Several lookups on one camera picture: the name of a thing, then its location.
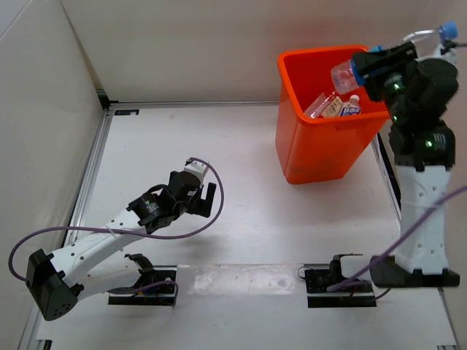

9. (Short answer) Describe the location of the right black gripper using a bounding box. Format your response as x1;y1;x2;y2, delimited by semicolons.
350;42;419;124

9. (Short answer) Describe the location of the blue label purple cap bottle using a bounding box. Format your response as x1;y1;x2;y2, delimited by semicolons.
331;21;458;94

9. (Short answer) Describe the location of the white blue label bottle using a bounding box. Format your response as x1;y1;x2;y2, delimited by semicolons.
338;95;361;117

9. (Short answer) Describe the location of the yellow label plastic bottle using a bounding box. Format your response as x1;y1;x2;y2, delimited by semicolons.
304;91;343;119

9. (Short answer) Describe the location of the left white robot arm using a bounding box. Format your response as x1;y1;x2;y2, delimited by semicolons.
25;158;217;322

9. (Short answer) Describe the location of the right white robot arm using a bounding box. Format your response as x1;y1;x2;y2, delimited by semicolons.
328;39;460;292

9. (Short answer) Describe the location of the orange plastic bin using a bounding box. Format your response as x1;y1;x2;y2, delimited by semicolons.
275;45;390;184

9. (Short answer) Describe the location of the blue label sticker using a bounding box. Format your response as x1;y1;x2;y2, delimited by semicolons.
114;109;139;116

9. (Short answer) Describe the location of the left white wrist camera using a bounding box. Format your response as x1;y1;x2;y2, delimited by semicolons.
183;158;209;184

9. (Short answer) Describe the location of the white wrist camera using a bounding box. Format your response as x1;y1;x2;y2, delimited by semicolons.
417;42;458;66
183;158;209;184

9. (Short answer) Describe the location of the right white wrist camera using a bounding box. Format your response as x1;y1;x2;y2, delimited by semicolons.
417;42;458;66

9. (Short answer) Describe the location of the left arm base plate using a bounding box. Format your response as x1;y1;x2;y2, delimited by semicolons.
107;265;178;307

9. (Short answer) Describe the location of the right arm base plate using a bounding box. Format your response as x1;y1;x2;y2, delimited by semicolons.
297;264;377;308

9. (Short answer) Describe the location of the aluminium table frame rail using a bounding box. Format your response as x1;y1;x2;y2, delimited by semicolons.
18;87;117;349

